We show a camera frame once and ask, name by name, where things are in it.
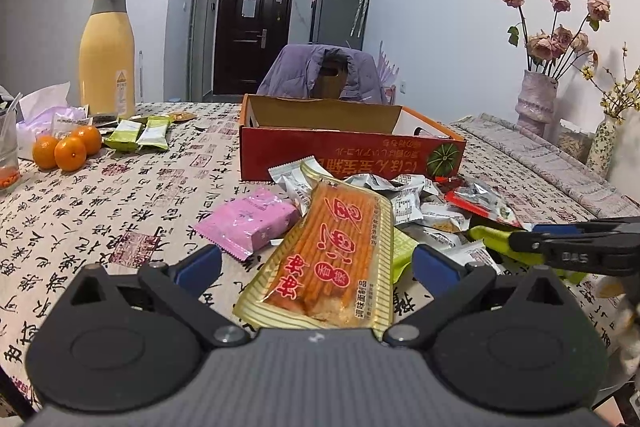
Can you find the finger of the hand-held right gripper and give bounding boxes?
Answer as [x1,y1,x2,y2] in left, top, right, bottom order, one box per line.
[531,216,640,239]
[507,231,556,265]

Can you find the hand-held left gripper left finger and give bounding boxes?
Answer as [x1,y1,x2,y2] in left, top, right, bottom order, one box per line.
[65,244,251,348]

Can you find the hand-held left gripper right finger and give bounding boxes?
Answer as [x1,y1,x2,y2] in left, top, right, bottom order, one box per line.
[382,244,571,350]

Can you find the pink snack packet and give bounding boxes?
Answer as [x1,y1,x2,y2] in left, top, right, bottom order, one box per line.
[192,187,301,262]

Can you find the pile of white snack packets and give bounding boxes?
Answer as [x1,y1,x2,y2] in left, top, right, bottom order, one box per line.
[268,159,506,278]

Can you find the orange stick snack packet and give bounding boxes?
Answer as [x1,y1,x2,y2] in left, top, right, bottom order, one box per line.
[232,177,396,330]

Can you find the red cardboard box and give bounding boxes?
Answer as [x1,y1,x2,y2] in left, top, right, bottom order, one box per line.
[239,94,467,182]

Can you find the red snack packet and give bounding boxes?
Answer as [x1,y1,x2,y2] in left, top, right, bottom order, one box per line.
[445,179,533,230]

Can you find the glass jar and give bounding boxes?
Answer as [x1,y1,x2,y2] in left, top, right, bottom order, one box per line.
[556,119,596,162]

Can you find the pink ribbed vase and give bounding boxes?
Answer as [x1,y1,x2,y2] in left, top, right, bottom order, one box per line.
[515,69,560,135]

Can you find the yellow flower branches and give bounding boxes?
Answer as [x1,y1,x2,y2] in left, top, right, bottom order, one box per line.
[597,42,640,125]

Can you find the tangerine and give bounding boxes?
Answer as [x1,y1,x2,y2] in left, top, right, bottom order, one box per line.
[54,137,87,172]
[33,136,61,170]
[70,125,103,156]

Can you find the white labelled packet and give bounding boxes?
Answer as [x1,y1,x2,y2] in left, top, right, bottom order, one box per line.
[50,114,93,140]

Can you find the pink folding rack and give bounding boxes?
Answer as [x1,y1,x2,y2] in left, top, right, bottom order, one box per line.
[377,42,401,88]

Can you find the purple jacket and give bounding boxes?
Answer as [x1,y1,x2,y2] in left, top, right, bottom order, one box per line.
[256,43,388,105]

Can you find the dark brown door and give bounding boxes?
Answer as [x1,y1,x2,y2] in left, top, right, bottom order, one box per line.
[212,0,291,98]

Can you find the brown chair back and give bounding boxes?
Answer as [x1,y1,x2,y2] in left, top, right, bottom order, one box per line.
[312,57,351,100]

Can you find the yellow thermos jug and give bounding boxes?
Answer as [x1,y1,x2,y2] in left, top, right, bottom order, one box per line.
[78,0,137,120]

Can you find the glass cup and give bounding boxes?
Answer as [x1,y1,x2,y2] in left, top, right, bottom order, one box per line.
[0,104,22,194]

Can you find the white tissue paper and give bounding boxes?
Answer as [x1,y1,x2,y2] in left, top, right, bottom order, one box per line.
[19,82,72,120]

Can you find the grey refrigerator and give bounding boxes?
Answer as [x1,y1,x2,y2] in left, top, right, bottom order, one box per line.
[309,0,371,52]

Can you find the hanging umbrellas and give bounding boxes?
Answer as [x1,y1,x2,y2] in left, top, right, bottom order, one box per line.
[350,0,373,38]

